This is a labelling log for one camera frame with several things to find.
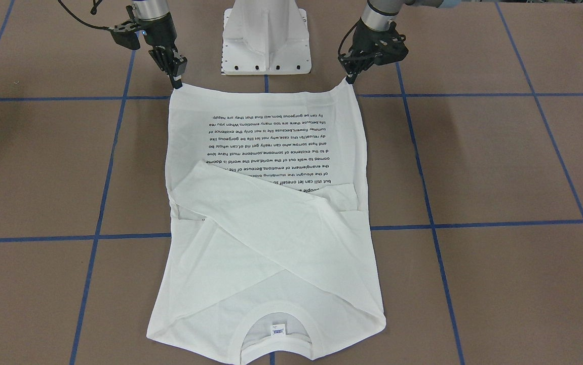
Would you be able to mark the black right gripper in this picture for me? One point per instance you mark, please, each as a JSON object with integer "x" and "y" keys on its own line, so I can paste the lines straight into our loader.
{"x": 160, "y": 31}

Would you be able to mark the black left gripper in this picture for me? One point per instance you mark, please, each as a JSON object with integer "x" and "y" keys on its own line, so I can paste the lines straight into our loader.
{"x": 364, "y": 40}

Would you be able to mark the white long-sleeve printed t-shirt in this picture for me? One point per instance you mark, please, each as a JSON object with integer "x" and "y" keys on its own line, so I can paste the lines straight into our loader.
{"x": 271, "y": 245}

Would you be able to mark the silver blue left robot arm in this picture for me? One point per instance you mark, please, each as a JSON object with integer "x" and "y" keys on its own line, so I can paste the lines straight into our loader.
{"x": 377, "y": 15}

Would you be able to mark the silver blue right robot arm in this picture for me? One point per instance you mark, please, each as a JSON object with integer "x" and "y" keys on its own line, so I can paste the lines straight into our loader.
{"x": 148, "y": 10}

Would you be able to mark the white camera pedestal base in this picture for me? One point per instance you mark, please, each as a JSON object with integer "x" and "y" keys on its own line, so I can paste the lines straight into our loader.
{"x": 265, "y": 38}

